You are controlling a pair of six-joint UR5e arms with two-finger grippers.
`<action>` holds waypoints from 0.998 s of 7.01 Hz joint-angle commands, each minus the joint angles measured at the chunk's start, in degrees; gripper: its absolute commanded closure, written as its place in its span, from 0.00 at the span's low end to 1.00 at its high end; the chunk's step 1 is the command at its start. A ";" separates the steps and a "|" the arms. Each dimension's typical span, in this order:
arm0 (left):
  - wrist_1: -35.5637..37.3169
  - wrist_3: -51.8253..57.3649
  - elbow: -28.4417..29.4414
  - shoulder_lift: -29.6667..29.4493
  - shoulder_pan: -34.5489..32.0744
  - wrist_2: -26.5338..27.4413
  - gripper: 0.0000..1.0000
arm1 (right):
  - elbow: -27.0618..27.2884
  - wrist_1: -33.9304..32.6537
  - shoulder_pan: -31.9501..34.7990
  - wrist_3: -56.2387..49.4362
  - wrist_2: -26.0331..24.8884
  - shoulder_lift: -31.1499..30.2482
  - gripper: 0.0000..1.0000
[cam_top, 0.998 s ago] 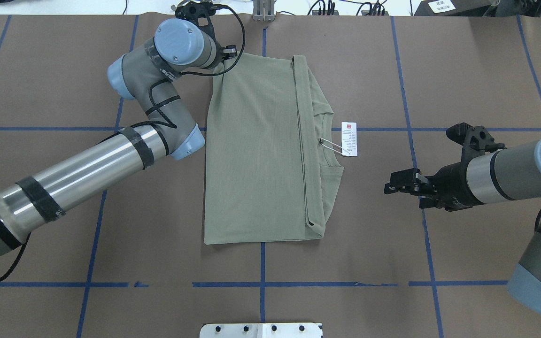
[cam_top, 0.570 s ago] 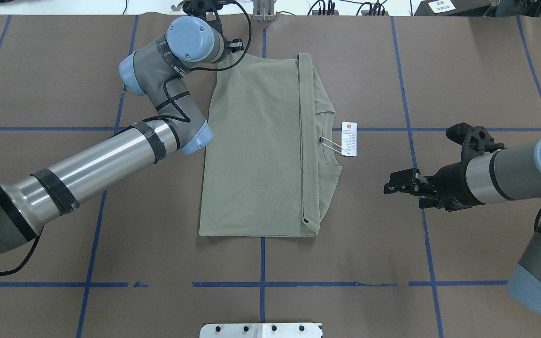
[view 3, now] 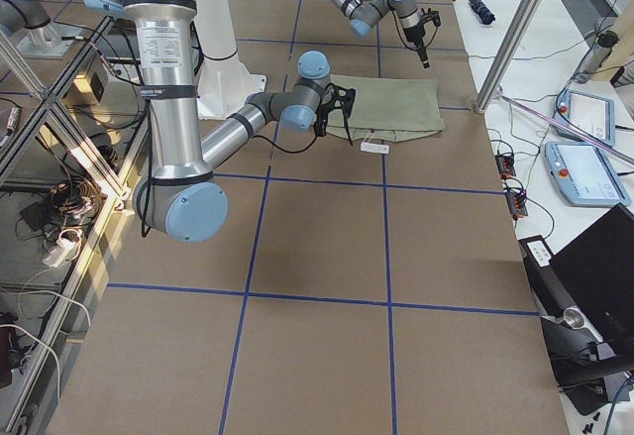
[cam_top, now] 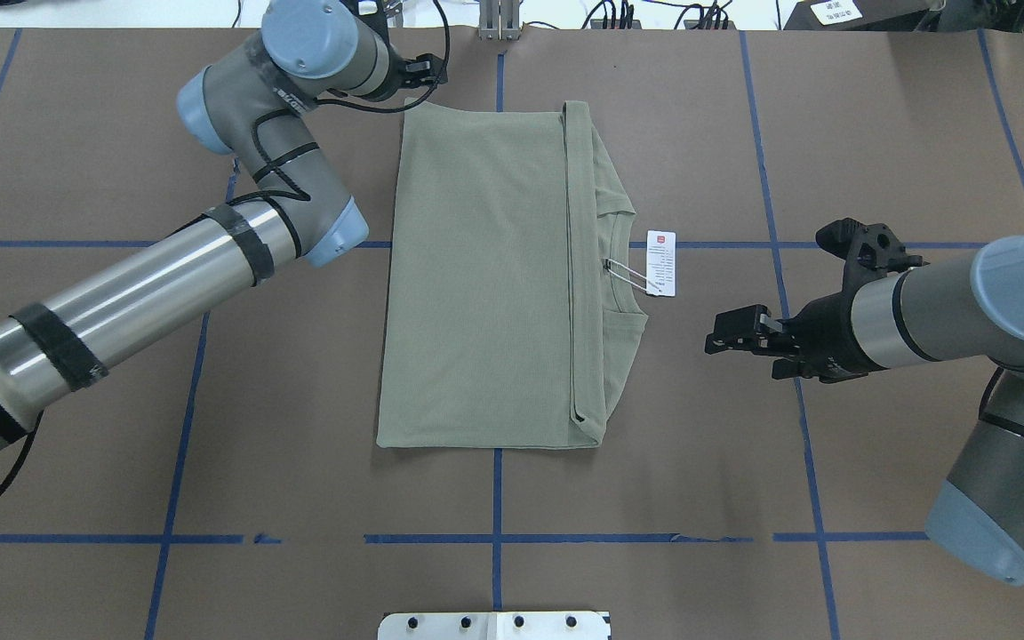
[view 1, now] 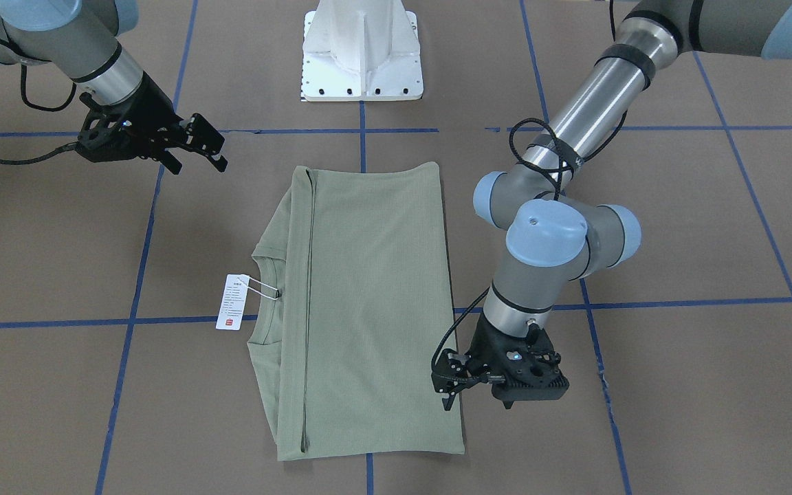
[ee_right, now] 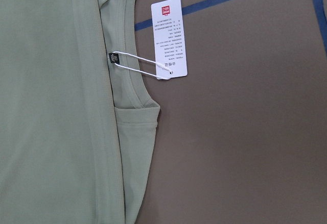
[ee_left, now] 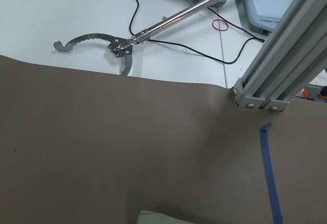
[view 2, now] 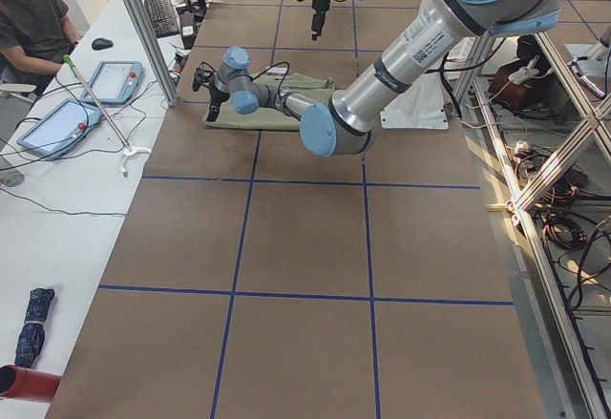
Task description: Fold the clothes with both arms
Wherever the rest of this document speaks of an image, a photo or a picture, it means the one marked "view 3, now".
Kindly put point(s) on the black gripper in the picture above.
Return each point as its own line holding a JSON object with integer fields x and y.
{"x": 327, "y": 109}
{"x": 413, "y": 35}

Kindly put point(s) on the aluminium frame post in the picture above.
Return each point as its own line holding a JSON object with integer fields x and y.
{"x": 509, "y": 45}

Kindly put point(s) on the dark blue rolled cloth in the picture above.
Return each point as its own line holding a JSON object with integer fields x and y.
{"x": 485, "y": 16}

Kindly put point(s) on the olive green long-sleeve shirt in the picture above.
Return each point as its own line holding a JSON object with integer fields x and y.
{"x": 388, "y": 109}

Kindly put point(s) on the black camera stand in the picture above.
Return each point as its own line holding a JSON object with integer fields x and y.
{"x": 590, "y": 373}

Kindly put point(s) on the far teach pendant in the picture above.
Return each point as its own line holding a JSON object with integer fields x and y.
{"x": 583, "y": 112}

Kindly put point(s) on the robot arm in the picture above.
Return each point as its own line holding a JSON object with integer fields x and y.
{"x": 363, "y": 15}
{"x": 179, "y": 196}

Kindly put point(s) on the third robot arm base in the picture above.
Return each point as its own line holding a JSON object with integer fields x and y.
{"x": 44, "y": 38}

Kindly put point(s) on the white paper hang tag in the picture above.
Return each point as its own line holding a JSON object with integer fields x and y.
{"x": 374, "y": 148}

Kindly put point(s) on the orange black connector module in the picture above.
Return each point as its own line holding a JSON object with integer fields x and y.
{"x": 505, "y": 165}

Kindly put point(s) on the teach pendant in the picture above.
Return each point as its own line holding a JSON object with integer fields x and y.
{"x": 584, "y": 175}
{"x": 583, "y": 112}

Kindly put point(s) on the near teach pendant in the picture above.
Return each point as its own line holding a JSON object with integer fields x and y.
{"x": 584, "y": 175}

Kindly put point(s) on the grey water bottle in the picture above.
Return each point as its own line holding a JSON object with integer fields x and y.
{"x": 596, "y": 56}

